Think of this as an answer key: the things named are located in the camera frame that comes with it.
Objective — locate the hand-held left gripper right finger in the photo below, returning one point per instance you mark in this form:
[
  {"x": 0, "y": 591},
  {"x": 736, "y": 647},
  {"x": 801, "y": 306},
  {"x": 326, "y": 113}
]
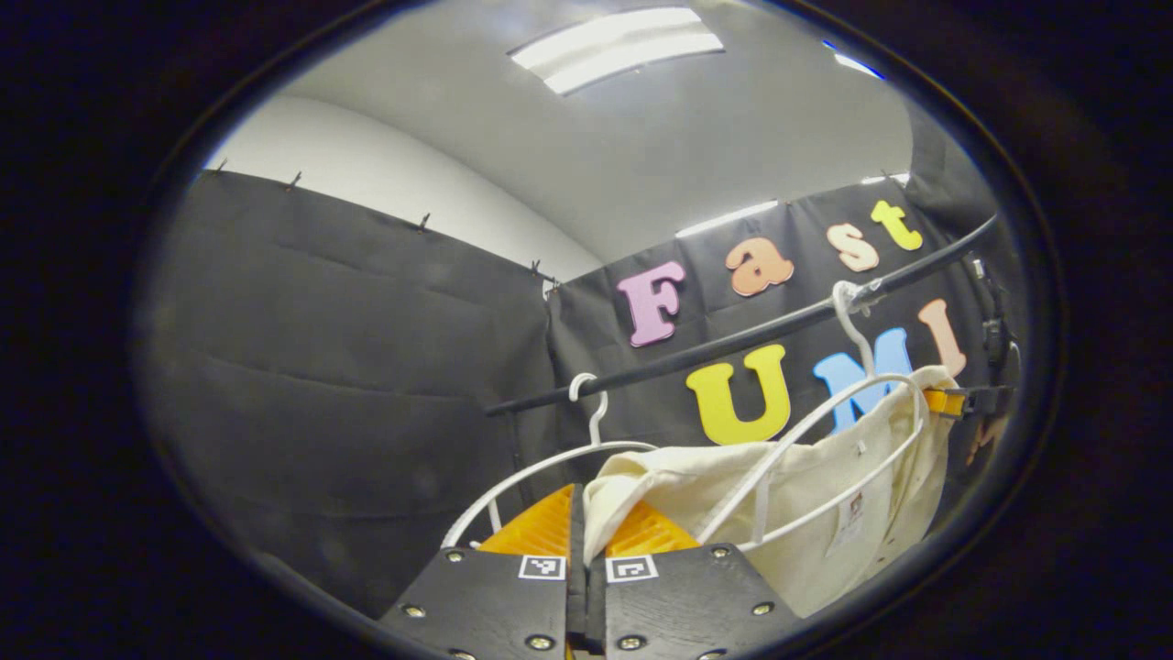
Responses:
[{"x": 687, "y": 605}]

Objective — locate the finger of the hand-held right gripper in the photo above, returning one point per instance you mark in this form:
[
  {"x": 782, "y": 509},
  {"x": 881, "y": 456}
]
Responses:
[{"x": 944, "y": 401}]

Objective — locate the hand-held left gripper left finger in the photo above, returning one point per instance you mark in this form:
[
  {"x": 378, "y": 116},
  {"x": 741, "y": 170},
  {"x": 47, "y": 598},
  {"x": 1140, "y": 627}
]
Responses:
[{"x": 577, "y": 587}]

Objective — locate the white hanger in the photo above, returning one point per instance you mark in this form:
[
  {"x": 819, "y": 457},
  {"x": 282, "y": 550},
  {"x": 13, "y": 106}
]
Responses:
[
  {"x": 597, "y": 426},
  {"x": 850, "y": 328}
]

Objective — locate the cream collared shirt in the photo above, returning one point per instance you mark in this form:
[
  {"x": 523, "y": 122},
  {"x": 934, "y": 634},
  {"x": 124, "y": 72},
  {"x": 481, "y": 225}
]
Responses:
[{"x": 806, "y": 561}]

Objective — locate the black clothes rack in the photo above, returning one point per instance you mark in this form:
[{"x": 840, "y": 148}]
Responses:
[{"x": 733, "y": 341}]

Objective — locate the small ceiling light strip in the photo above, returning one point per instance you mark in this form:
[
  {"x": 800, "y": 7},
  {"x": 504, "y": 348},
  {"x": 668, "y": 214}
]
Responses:
[{"x": 887, "y": 179}]

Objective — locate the black backdrop cloth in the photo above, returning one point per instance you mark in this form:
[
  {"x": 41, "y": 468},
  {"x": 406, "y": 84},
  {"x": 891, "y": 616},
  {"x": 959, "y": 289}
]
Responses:
[{"x": 321, "y": 367}]

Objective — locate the small ceiling light panel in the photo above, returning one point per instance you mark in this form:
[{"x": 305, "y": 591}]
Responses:
[{"x": 854, "y": 64}]

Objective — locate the large ceiling light panel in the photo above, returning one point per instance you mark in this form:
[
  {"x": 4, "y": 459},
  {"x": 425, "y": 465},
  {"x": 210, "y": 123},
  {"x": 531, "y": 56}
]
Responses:
[{"x": 614, "y": 50}]

